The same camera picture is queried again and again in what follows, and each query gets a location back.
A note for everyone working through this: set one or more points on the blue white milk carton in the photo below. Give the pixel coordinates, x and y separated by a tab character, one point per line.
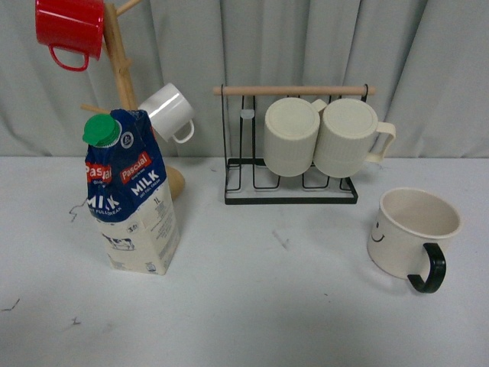
128	192

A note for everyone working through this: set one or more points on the smiley cup with black handle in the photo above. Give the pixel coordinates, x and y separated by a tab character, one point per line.
410	235

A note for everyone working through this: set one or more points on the left cream ribbed mug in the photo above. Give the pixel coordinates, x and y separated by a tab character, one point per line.
290	131

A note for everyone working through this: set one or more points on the cream ribbed mug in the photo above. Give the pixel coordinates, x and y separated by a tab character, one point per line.
290	131
350	134

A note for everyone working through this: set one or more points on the white mug on tree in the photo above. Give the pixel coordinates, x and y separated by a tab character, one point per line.
170	114

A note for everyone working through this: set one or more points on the right cream ribbed mug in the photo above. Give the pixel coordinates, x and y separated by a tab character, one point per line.
350	134

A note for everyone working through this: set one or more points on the wooden mug tree stand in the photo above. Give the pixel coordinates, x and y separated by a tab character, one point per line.
113	46

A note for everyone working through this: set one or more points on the red mug on tree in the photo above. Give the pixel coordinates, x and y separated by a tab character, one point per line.
71	25

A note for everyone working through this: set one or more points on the black wire cup rack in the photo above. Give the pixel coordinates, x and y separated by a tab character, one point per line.
247	179

